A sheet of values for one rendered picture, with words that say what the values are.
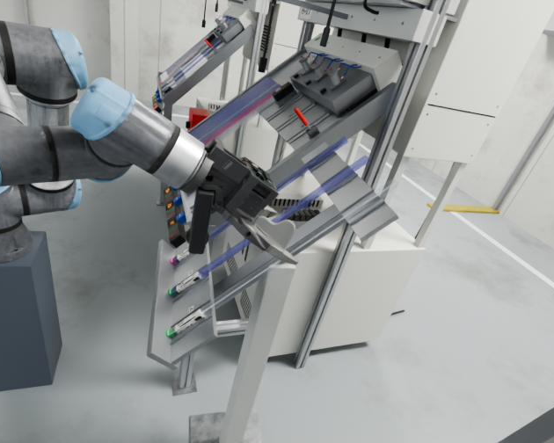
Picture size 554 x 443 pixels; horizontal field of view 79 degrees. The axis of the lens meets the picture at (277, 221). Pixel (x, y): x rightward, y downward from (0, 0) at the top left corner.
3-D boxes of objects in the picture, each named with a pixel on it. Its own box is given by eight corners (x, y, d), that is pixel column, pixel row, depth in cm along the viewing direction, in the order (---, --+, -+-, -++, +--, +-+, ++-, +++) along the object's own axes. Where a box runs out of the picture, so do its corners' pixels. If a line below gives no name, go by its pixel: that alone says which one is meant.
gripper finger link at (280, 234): (315, 247, 48) (268, 202, 49) (287, 274, 50) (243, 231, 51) (317, 242, 51) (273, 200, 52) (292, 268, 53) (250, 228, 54)
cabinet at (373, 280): (250, 368, 145) (282, 253, 115) (219, 265, 200) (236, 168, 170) (373, 348, 170) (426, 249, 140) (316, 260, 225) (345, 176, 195)
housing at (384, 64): (387, 111, 100) (373, 68, 91) (318, 77, 138) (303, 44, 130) (410, 95, 100) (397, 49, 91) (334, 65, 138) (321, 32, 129)
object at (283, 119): (304, 164, 101) (297, 151, 98) (248, 105, 152) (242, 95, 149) (397, 99, 99) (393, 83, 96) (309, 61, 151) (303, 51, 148)
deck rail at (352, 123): (202, 241, 102) (189, 228, 98) (201, 237, 103) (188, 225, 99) (402, 101, 98) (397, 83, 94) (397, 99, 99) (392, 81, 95)
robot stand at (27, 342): (-10, 393, 116) (-53, 268, 89) (8, 349, 130) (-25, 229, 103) (52, 385, 122) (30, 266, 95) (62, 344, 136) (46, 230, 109)
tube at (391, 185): (171, 338, 65) (167, 336, 64) (171, 333, 66) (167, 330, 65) (399, 185, 58) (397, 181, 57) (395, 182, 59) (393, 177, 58)
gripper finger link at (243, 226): (268, 246, 49) (224, 205, 49) (261, 254, 49) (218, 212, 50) (276, 239, 53) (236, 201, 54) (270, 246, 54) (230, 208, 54)
